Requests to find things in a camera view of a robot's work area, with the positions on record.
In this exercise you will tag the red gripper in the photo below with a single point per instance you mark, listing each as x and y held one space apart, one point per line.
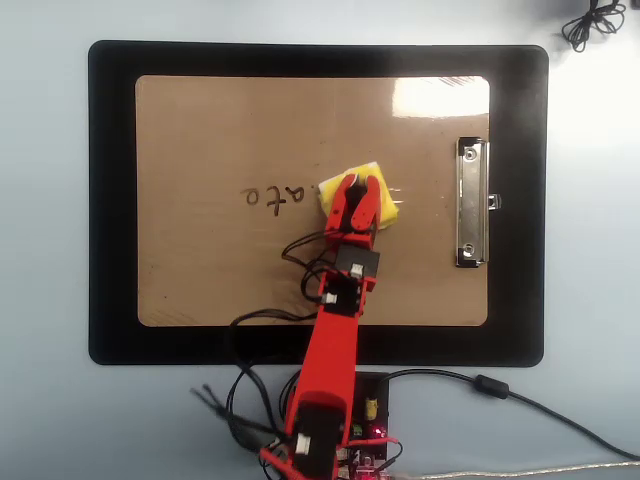
350 239

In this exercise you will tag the yellow sponge with black knob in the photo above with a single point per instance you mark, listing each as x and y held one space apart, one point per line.
389 202

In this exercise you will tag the red robot arm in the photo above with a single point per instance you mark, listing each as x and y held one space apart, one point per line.
330 360

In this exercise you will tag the controller circuit board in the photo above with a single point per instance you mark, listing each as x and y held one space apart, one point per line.
372 450

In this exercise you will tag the silver metal clipboard clip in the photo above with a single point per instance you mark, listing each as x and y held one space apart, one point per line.
470 200

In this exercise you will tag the brown clipboard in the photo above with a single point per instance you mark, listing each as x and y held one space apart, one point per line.
225 125

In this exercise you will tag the black mat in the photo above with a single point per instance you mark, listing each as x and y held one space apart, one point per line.
110 200

